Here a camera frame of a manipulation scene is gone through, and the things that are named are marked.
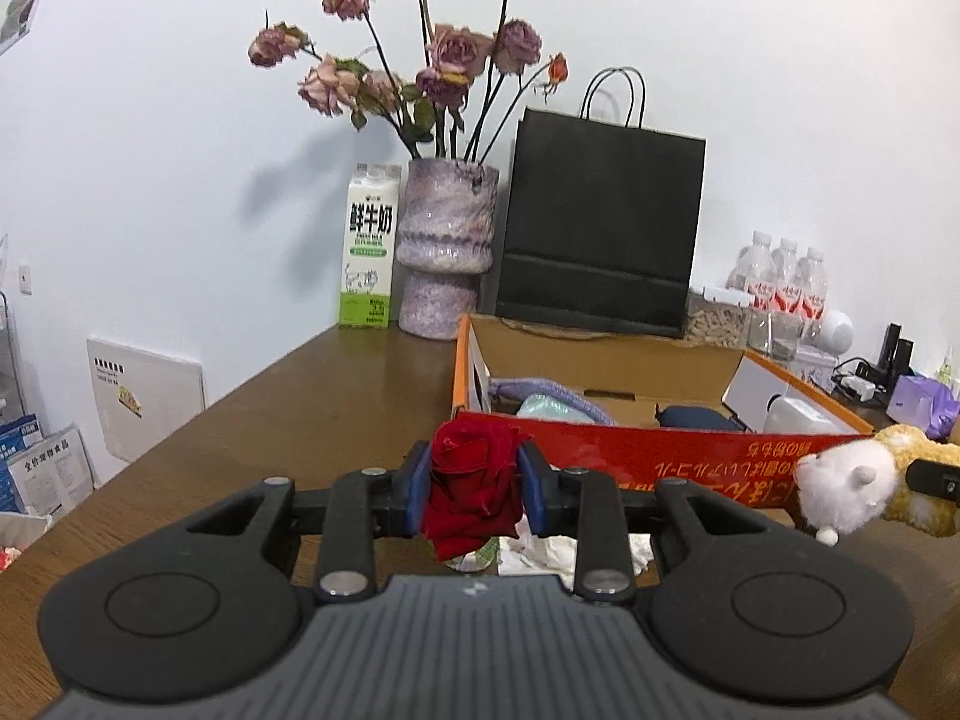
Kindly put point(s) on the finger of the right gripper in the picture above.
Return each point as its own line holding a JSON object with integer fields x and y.
{"x": 934, "y": 479}

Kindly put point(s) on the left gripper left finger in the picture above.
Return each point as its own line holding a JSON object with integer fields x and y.
{"x": 208, "y": 603}

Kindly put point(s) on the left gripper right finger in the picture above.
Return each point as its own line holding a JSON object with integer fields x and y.
{"x": 716, "y": 604}

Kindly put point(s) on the white wall panel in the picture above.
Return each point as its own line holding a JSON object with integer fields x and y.
{"x": 141, "y": 397}

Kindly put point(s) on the red fabric rose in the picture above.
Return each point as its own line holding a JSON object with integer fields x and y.
{"x": 475, "y": 487}

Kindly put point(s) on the empty glass cup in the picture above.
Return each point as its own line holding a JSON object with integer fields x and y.
{"x": 775, "y": 334}

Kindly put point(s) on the navy blue pouch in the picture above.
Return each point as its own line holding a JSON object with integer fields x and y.
{"x": 696, "y": 418}

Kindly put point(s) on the white round speaker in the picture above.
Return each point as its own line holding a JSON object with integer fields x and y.
{"x": 835, "y": 333}

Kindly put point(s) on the lavender knitted cloth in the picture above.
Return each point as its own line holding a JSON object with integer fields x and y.
{"x": 547, "y": 400}

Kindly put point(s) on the green white milk carton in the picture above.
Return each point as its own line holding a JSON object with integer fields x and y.
{"x": 373, "y": 196}

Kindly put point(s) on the black upright device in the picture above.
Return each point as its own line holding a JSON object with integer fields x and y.
{"x": 895, "y": 357}

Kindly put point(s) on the white yellow plush hamster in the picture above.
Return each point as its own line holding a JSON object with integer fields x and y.
{"x": 843, "y": 488}

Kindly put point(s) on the purple marbled vase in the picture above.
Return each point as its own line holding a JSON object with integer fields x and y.
{"x": 445, "y": 242}

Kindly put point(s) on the dried pink rose bouquet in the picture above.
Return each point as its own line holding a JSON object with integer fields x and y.
{"x": 445, "y": 103}

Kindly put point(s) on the crumpled white tissue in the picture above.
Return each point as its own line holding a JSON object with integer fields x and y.
{"x": 526, "y": 554}

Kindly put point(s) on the cardboard box orange red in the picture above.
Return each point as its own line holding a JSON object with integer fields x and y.
{"x": 630, "y": 376}

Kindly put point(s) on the white charger with cables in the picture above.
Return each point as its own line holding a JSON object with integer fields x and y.
{"x": 863, "y": 381}

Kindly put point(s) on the purple tissue pack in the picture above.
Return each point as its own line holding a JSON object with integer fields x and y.
{"x": 924, "y": 403}

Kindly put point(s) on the stack of booklets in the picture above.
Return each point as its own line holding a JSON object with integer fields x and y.
{"x": 43, "y": 476}

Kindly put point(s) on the clear seed storage container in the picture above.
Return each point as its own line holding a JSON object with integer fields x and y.
{"x": 717, "y": 316}

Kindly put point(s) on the black paper shopping bag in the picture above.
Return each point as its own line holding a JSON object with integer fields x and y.
{"x": 602, "y": 216}

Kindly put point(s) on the water bottle middle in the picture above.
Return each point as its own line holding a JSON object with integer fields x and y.
{"x": 784, "y": 259}

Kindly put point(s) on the white plastic bottle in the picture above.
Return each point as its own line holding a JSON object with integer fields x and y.
{"x": 792, "y": 416}

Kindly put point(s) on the water bottle left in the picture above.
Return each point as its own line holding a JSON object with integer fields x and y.
{"x": 755, "y": 272}

